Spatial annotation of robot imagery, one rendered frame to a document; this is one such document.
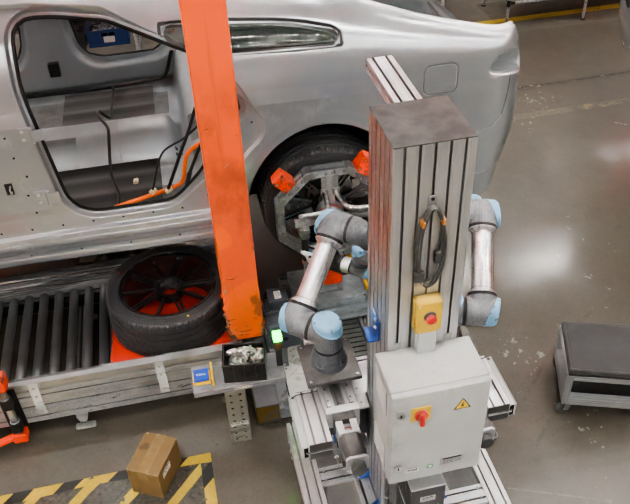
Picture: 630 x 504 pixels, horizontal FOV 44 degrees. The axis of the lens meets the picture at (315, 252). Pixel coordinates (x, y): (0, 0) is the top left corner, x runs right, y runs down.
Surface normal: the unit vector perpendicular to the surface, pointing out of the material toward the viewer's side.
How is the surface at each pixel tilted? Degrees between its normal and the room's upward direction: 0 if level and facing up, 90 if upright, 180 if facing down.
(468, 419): 92
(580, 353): 0
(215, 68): 90
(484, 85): 90
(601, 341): 0
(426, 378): 0
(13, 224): 92
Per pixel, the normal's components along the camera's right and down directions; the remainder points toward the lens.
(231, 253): 0.21, 0.61
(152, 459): -0.04, -0.77
